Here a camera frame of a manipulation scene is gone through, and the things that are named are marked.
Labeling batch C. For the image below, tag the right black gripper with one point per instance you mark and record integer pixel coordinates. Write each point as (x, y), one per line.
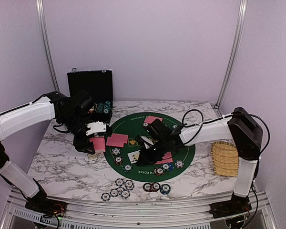
(147, 160)

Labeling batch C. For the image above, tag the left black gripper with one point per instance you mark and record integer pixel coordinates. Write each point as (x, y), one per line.
(81, 144)

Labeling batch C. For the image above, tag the red playing card deck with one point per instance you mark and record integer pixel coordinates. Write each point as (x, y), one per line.
(98, 144)

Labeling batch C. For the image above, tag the blue small blind button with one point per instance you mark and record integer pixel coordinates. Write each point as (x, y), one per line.
(170, 167)

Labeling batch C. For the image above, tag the brown chip stack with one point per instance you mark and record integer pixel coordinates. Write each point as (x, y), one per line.
(155, 187)

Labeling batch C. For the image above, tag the blue chips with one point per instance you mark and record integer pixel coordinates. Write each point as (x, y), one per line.
(115, 151)
(179, 164)

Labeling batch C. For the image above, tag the teal chip stack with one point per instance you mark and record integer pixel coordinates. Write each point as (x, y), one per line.
(165, 189)

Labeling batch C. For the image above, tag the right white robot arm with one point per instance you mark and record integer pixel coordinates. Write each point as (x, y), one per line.
(239, 126)

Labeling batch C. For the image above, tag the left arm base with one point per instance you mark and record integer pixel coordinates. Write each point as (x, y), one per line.
(49, 207)

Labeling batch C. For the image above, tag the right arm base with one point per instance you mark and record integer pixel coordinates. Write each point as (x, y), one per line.
(228, 208)

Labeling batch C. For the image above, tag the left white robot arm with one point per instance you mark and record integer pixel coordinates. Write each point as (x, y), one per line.
(68, 111)

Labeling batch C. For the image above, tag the gold blue card box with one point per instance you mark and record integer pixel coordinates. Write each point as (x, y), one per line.
(94, 156)

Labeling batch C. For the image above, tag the round green poker mat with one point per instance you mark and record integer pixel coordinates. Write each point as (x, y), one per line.
(132, 125)

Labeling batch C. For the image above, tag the toppled brown hundred chip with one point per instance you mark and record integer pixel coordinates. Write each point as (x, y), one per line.
(147, 187)

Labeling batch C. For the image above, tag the scattered blue ten chip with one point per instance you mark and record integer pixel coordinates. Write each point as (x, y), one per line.
(119, 182)
(120, 189)
(125, 193)
(106, 196)
(114, 192)

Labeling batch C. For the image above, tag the green chip row in case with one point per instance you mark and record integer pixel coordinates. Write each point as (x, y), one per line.
(99, 108)

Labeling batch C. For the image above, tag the teal chip row in case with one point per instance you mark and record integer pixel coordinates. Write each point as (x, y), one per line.
(107, 107)

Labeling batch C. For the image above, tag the black poker chip case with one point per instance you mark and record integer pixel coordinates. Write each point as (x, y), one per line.
(98, 83)

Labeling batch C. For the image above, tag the woven bamboo mat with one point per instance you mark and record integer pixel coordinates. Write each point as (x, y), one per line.
(225, 159)

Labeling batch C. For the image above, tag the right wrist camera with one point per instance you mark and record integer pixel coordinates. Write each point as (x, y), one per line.
(145, 139)

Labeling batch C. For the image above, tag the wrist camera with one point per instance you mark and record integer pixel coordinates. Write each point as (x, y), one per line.
(99, 128)
(145, 139)

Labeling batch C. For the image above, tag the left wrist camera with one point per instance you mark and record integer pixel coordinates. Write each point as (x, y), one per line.
(99, 128)

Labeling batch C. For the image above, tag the front aluminium rail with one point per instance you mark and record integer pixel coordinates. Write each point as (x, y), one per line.
(191, 213)

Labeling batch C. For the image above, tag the left aluminium frame post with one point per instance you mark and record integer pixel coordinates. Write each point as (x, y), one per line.
(46, 44)

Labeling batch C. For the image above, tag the aluminium frame post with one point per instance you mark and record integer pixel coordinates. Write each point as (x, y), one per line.
(240, 22)
(46, 44)

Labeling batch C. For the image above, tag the right aluminium frame post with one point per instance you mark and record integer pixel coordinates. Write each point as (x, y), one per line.
(240, 22)

